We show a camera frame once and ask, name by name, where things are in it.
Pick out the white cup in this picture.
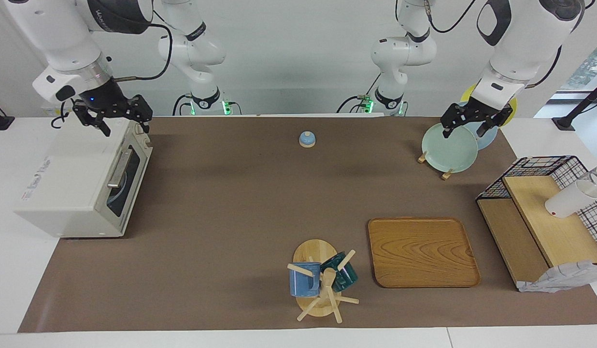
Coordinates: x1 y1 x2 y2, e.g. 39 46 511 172
544 179 597 219

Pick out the brown table mat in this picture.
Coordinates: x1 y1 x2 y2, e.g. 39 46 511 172
17 116 597 333

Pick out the dark green mug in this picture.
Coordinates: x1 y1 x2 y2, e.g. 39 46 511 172
320 251 359 293

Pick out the yellow plate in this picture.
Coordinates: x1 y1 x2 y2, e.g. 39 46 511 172
460 85 518 128

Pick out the wooden plate rack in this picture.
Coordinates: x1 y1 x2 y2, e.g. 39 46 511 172
417 151 455 181

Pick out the blue mug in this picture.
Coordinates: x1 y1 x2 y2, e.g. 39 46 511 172
289 261 323 298

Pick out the wooden shelf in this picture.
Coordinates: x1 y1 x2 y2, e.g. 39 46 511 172
476 175 597 291

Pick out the grey patterned cloth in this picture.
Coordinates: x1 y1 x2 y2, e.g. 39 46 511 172
517 260 597 293

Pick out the black stand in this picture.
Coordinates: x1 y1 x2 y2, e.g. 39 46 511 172
552 77 597 131

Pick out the glass oven door with handle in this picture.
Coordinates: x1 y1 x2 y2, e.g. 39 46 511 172
102 144 153 233

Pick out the wooden mug tree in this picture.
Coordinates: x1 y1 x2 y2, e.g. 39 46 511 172
287 239 360 324

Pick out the cream toaster oven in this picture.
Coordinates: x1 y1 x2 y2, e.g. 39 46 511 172
14 117 153 238

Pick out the black wire basket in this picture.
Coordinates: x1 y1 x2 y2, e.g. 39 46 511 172
476 155 597 257

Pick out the black base cable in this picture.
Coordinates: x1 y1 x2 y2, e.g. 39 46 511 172
337 72 382 115
172 93 193 116

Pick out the wooden tray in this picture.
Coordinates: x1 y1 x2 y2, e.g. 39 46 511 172
368 217 482 289

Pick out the black looped cable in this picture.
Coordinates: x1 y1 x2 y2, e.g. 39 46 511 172
50 102 71 129

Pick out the pale green plate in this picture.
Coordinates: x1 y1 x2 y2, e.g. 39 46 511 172
421 123 479 174

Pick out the light blue racked plate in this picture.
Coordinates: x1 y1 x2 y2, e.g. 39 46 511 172
460 101 498 151

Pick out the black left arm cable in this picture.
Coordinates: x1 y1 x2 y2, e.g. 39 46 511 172
424 0 596 90

